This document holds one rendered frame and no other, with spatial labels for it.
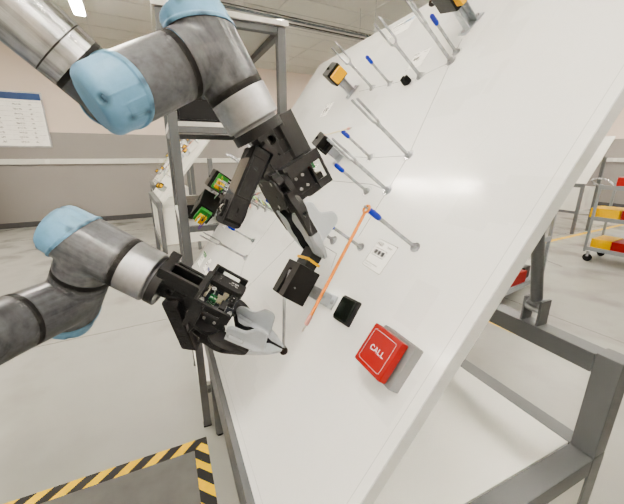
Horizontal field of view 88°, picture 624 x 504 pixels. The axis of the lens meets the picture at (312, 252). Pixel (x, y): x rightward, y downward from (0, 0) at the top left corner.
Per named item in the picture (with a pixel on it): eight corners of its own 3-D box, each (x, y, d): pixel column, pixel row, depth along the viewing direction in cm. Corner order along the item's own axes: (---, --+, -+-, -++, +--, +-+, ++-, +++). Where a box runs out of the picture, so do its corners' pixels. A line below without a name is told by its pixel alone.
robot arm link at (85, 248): (66, 240, 49) (80, 193, 46) (134, 275, 51) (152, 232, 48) (20, 262, 42) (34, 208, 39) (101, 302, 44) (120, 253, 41)
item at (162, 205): (167, 281, 354) (144, 120, 307) (157, 254, 452) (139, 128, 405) (232, 270, 388) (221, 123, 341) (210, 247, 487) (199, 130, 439)
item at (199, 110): (177, 121, 130) (171, 68, 125) (173, 126, 150) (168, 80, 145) (251, 124, 143) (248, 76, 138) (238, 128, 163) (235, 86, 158)
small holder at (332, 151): (338, 143, 82) (317, 124, 78) (349, 152, 74) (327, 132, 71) (326, 157, 83) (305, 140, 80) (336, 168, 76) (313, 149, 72)
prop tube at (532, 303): (537, 317, 65) (541, 167, 54) (524, 311, 68) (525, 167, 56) (548, 310, 66) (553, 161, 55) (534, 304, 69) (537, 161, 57)
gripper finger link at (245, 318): (295, 335, 48) (239, 306, 46) (278, 352, 51) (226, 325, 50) (300, 319, 50) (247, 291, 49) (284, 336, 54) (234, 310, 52)
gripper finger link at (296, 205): (322, 231, 45) (288, 176, 43) (314, 237, 45) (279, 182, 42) (309, 231, 49) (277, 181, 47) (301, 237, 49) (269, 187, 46)
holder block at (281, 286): (291, 299, 53) (272, 289, 51) (307, 269, 54) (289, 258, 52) (302, 307, 49) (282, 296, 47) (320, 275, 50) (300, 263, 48)
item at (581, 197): (572, 234, 568) (596, 134, 520) (506, 222, 667) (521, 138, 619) (592, 229, 601) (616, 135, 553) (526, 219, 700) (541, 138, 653)
